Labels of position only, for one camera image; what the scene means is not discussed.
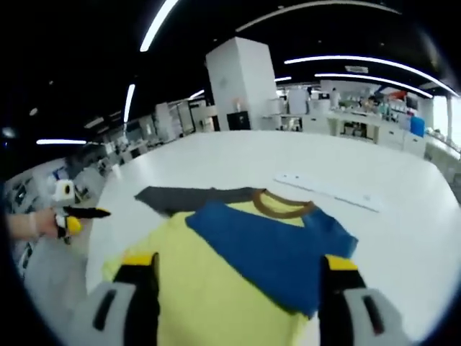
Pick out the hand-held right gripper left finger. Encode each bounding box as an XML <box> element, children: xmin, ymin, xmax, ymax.
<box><xmin>68</xmin><ymin>251</ymin><xmax>161</xmax><ymax>346</ymax></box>

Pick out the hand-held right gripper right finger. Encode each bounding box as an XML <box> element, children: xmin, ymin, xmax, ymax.
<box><xmin>316</xmin><ymin>254</ymin><xmax>411</xmax><ymax>346</ymax></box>

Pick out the yellow blue grey garment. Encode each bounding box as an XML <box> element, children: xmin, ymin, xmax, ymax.
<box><xmin>102</xmin><ymin>186</ymin><xmax>359</xmax><ymax>346</ymax></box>

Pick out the person's left hand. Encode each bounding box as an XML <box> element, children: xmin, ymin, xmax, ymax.
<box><xmin>30</xmin><ymin>208</ymin><xmax>61</xmax><ymax>239</ymax></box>

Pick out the black cabinet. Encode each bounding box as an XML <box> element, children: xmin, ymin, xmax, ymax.
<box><xmin>226</xmin><ymin>110</ymin><xmax>251</xmax><ymax>131</ymax></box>

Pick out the white cabinet counter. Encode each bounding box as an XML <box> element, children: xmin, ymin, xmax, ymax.
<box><xmin>326</xmin><ymin>111</ymin><xmax>426</xmax><ymax>156</ymax></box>

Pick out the blue bin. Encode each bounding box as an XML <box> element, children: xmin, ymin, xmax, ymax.
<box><xmin>410</xmin><ymin>115</ymin><xmax>426</xmax><ymax>138</ymax></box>

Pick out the white square pillar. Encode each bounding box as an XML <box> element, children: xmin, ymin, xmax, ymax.
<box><xmin>205</xmin><ymin>35</ymin><xmax>278</xmax><ymax>133</ymax></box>

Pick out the white tall cabinet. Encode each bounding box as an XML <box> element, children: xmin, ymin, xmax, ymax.
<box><xmin>287</xmin><ymin>89</ymin><xmax>309</xmax><ymax>115</ymax></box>

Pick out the curved ceiling rail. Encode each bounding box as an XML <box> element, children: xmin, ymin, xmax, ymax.
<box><xmin>236</xmin><ymin>0</ymin><xmax>400</xmax><ymax>33</ymax></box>

